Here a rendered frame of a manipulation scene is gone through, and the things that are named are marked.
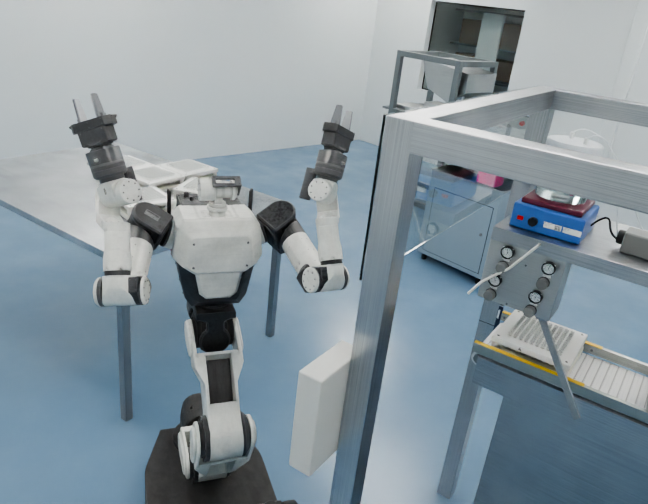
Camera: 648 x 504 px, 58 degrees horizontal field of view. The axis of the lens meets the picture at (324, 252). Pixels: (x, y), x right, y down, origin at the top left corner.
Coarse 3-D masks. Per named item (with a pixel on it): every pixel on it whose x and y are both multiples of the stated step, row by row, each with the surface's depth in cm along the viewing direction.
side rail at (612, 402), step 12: (480, 348) 188; (504, 360) 184; (516, 360) 182; (528, 372) 181; (540, 372) 178; (576, 384) 173; (588, 396) 172; (600, 396) 170; (612, 396) 169; (612, 408) 169; (624, 408) 167; (636, 408) 165
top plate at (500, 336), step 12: (516, 312) 203; (504, 324) 194; (492, 336) 187; (504, 336) 187; (552, 336) 190; (576, 336) 192; (516, 348) 183; (528, 348) 182; (540, 348) 182; (576, 348) 185; (552, 360) 178; (564, 360) 178
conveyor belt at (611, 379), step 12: (588, 360) 193; (600, 360) 194; (576, 372) 185; (588, 372) 186; (600, 372) 187; (612, 372) 188; (624, 372) 188; (552, 384) 179; (588, 384) 180; (600, 384) 181; (612, 384) 181; (624, 384) 182; (636, 384) 183; (624, 396) 176; (636, 396) 177
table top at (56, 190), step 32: (0, 160) 332; (32, 160) 338; (64, 160) 345; (160, 160) 366; (0, 192) 287; (32, 192) 291; (64, 192) 296; (256, 192) 329; (64, 224) 260; (96, 224) 264
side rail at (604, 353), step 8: (504, 320) 210; (584, 344) 196; (592, 352) 195; (600, 352) 194; (608, 352) 192; (616, 352) 192; (608, 360) 193; (616, 360) 192; (624, 360) 190; (632, 360) 189; (632, 368) 190; (640, 368) 188
